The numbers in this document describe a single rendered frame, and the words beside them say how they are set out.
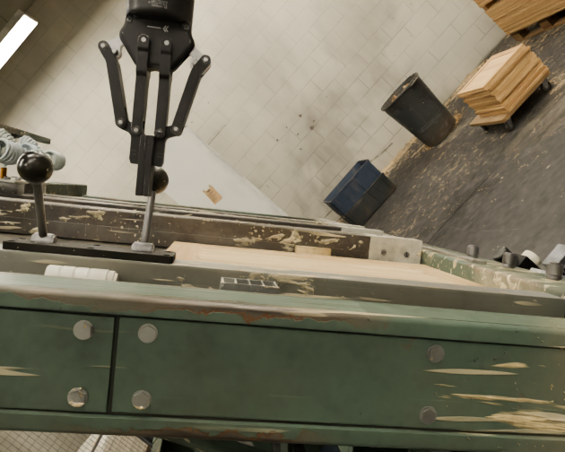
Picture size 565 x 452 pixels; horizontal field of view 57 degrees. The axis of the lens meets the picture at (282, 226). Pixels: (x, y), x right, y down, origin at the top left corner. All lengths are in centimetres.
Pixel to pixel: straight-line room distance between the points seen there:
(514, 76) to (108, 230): 359
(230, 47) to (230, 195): 215
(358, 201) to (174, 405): 503
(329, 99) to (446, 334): 604
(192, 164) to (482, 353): 459
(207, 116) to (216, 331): 599
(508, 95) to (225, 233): 340
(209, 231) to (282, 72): 534
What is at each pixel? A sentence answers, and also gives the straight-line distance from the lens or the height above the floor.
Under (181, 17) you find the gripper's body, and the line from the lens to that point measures 64.
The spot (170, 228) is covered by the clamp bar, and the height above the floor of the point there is 138.
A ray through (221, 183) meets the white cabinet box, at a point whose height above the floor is 137.
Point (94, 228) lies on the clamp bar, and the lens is 118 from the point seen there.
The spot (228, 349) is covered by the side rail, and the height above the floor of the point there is 127.
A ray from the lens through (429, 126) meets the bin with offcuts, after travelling 554.
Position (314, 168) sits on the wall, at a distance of 638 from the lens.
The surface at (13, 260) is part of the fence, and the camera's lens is 70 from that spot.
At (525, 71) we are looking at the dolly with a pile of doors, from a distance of 437.
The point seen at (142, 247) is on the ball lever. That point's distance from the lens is 67.
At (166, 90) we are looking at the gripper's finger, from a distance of 63.
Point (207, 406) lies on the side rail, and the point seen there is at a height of 125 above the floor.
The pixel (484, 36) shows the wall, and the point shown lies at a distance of 707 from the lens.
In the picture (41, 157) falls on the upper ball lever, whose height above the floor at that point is 152.
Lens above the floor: 135
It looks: 8 degrees down
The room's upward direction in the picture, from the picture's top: 49 degrees counter-clockwise
